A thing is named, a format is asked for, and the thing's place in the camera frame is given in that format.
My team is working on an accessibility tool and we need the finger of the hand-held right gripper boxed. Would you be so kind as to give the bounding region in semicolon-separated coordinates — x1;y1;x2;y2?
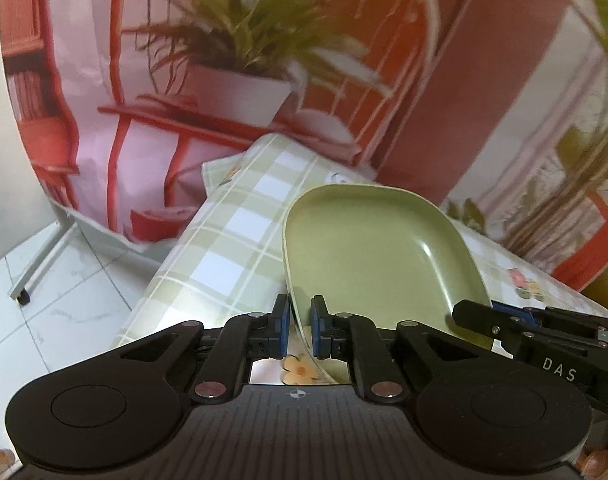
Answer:
528;305;608;335
452;299;536;357

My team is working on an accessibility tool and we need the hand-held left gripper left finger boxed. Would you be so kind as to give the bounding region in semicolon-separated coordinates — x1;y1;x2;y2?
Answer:
120;293;291;406

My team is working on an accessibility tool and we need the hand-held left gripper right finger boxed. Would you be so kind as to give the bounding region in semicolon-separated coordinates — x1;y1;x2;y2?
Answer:
310;295;491;406

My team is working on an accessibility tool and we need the green square plate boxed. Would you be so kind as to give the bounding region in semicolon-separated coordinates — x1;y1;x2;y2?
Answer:
283;184;496;385

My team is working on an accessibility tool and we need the green checked tablecloth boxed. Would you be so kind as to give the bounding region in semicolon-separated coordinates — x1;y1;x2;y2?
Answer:
111;132;608;386

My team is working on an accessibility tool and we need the printed plant backdrop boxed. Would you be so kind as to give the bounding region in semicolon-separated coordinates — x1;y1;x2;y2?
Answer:
0;0;608;293

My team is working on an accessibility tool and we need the grey wheeled backdrop stand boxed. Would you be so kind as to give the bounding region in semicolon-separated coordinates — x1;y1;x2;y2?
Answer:
10;210;77;306

